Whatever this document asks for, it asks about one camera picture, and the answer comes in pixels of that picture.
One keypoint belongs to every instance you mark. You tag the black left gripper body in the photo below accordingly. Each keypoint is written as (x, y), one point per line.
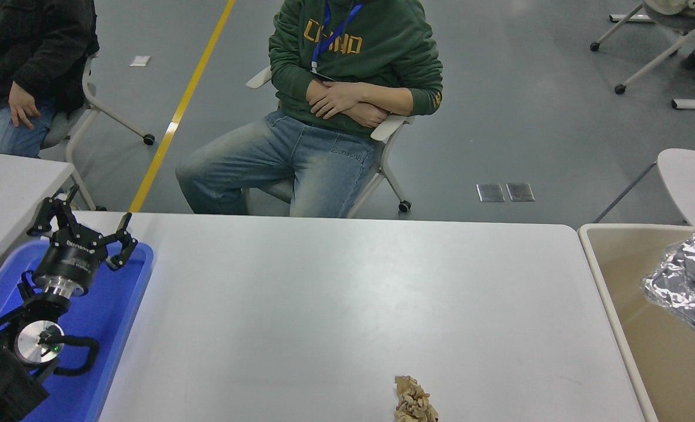
(69, 261)

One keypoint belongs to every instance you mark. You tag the person's left forearm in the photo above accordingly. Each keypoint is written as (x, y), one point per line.
(385, 99)

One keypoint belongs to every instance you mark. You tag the person's left hand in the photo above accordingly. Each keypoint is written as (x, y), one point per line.
(333, 97)
(24, 105)

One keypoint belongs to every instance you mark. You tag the person's right hand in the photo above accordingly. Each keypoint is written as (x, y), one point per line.
(370, 116)

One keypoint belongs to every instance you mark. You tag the small white table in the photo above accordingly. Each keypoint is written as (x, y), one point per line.
(7, 187)

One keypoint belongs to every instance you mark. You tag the blue plastic tray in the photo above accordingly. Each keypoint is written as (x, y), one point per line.
(107, 328)

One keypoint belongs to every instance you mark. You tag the grey padded office chair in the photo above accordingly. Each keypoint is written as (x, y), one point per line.
(388, 126)

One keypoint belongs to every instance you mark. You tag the crumpled tan paper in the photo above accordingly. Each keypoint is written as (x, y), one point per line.
(412, 401)

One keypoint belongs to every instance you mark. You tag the metal floor plate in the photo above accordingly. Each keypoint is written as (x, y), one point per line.
(520, 191)
(490, 192)

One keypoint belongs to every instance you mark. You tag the large pale bin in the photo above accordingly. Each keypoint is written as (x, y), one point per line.
(623, 264)

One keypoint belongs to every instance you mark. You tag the white side table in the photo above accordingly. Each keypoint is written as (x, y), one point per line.
(687, 176)

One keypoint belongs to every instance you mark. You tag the grey seat white-frame chair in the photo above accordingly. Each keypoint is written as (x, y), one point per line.
(60, 126)

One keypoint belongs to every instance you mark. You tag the white-frame wheeled chair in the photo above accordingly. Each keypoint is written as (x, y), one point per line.
(670, 17)

